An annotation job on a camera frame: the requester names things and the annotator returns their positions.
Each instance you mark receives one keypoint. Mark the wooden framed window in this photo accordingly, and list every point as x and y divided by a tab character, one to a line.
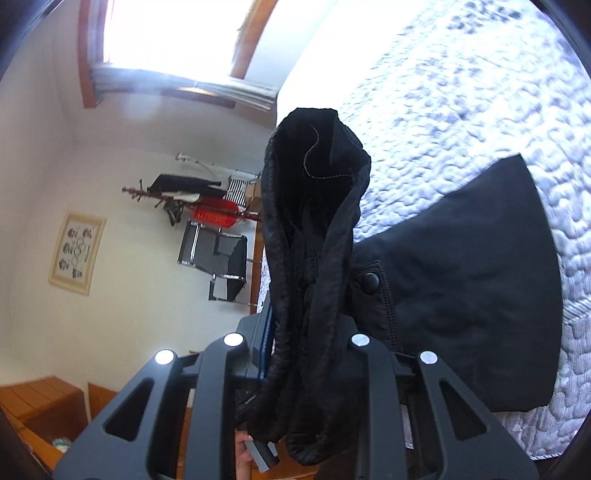
175	37

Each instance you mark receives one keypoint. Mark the red bag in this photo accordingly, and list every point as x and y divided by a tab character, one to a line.
212	214

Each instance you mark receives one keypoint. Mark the person's left hand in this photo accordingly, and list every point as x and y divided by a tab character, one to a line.
242	454

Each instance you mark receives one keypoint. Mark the black hanging garment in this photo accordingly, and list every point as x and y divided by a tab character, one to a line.
180	183

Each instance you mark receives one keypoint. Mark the black quilted pants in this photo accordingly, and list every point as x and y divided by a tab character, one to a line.
461	277

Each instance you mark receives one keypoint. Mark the grey curtain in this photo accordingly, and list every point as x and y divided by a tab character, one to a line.
184	85

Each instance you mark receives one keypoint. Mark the black metal frame chair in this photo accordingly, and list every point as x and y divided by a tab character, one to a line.
217	258

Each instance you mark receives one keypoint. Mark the wall poster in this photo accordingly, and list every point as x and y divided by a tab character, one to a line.
77	253

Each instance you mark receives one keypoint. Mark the wooden coat rack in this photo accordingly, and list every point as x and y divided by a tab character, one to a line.
249	216

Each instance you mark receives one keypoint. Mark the cardboard box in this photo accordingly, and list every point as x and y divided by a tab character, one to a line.
254	191

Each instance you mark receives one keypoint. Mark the wooden cabinet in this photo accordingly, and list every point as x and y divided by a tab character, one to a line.
41	401

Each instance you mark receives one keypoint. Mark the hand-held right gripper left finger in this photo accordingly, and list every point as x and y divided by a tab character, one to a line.
254	341

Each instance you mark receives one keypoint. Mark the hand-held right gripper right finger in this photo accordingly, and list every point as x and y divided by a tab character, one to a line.
374	369

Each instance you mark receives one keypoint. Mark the bed with quilted purple bedspread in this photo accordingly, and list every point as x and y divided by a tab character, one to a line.
461	92

